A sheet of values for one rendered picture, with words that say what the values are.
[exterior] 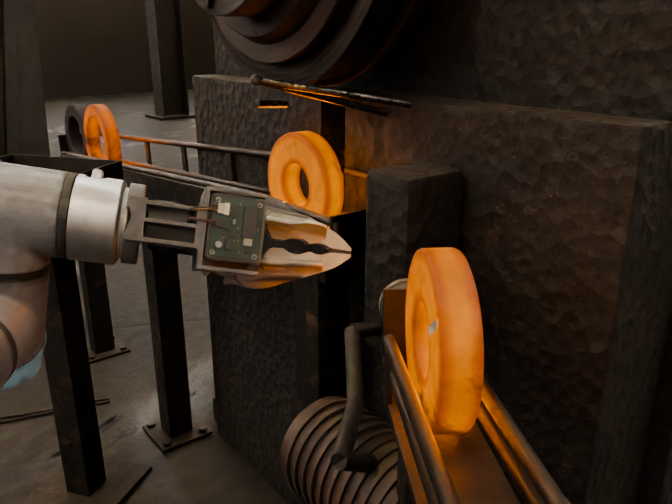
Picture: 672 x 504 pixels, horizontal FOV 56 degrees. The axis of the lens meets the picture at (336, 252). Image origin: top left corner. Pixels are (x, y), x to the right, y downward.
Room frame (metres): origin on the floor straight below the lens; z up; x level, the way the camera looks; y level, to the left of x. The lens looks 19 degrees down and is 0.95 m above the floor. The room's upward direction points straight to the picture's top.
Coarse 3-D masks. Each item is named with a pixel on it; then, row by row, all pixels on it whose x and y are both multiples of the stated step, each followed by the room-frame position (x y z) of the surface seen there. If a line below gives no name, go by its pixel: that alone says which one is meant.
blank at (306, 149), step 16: (288, 144) 0.95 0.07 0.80; (304, 144) 0.91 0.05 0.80; (320, 144) 0.91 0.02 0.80; (272, 160) 0.98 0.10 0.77; (288, 160) 0.95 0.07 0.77; (304, 160) 0.92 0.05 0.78; (320, 160) 0.89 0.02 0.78; (336, 160) 0.90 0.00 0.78; (272, 176) 0.98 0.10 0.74; (288, 176) 0.97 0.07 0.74; (320, 176) 0.89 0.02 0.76; (336, 176) 0.89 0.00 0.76; (272, 192) 0.98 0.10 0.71; (288, 192) 0.96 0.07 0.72; (320, 192) 0.89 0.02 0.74; (336, 192) 0.88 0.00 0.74; (320, 208) 0.89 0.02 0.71; (336, 208) 0.89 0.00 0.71
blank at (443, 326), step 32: (416, 256) 0.52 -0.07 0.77; (448, 256) 0.48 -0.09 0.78; (416, 288) 0.51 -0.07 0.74; (448, 288) 0.44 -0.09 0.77; (416, 320) 0.52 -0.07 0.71; (448, 320) 0.42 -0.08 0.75; (480, 320) 0.43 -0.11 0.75; (416, 352) 0.51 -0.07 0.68; (448, 352) 0.41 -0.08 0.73; (480, 352) 0.41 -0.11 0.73; (416, 384) 0.49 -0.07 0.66; (448, 384) 0.41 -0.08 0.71; (480, 384) 0.41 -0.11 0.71; (448, 416) 0.41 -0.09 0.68
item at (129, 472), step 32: (32, 160) 1.28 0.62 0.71; (64, 160) 1.26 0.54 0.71; (96, 160) 1.23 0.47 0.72; (64, 288) 1.13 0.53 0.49; (64, 320) 1.12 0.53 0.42; (64, 352) 1.12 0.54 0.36; (64, 384) 1.12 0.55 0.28; (64, 416) 1.12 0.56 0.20; (96, 416) 1.17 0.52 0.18; (64, 448) 1.13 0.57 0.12; (96, 448) 1.16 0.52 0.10; (64, 480) 1.17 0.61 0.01; (96, 480) 1.14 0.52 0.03; (128, 480) 1.17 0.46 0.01
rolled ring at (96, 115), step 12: (96, 108) 1.61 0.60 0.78; (108, 108) 1.63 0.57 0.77; (84, 120) 1.69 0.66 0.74; (96, 120) 1.62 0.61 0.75; (108, 120) 1.59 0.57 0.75; (84, 132) 1.70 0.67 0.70; (96, 132) 1.70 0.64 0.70; (108, 132) 1.57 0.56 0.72; (96, 144) 1.70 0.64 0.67; (108, 144) 1.57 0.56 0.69; (120, 144) 1.58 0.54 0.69; (96, 156) 1.68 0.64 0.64; (108, 156) 1.57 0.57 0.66; (120, 156) 1.59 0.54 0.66
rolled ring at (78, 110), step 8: (72, 104) 1.79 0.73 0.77; (80, 104) 1.79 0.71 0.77; (72, 112) 1.78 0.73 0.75; (80, 112) 1.75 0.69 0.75; (72, 120) 1.83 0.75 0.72; (80, 120) 1.73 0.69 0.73; (72, 128) 1.84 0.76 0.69; (80, 128) 1.74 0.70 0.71; (72, 136) 1.84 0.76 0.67; (72, 144) 1.83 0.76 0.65; (80, 144) 1.85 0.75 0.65; (72, 152) 1.82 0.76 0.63; (80, 152) 1.83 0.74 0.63
